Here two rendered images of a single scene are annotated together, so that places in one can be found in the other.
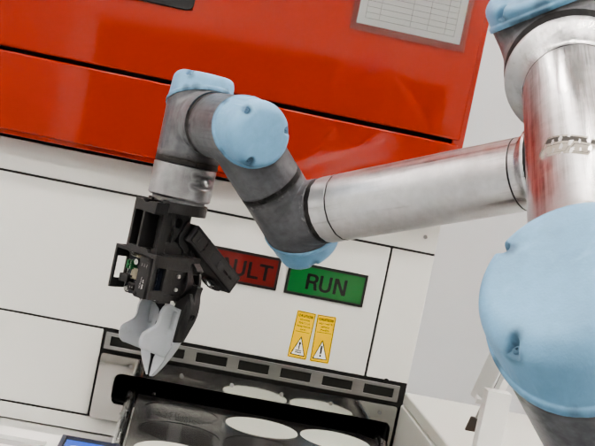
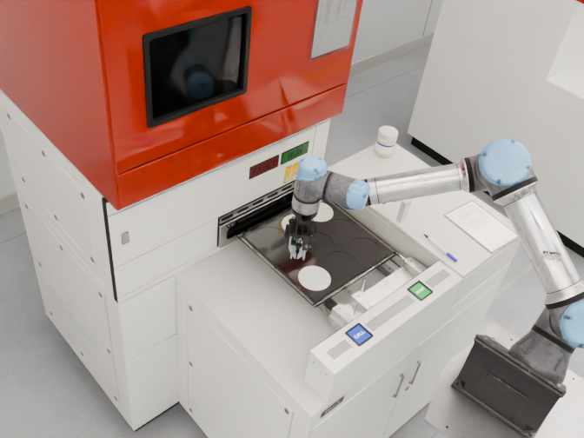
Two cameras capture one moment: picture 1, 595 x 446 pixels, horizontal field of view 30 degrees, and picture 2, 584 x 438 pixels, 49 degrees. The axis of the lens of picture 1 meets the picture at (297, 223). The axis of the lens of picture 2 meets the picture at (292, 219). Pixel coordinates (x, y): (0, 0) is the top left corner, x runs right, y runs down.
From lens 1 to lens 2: 154 cm
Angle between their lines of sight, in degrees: 54
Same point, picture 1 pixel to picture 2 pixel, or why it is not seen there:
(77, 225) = (201, 191)
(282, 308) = (280, 170)
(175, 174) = (313, 207)
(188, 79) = (315, 175)
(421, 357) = not seen: hidden behind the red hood
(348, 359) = not seen: hidden behind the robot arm
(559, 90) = (535, 225)
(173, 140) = (311, 196)
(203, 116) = (337, 195)
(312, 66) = (295, 85)
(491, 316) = (573, 339)
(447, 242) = not seen: outside the picture
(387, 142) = (322, 97)
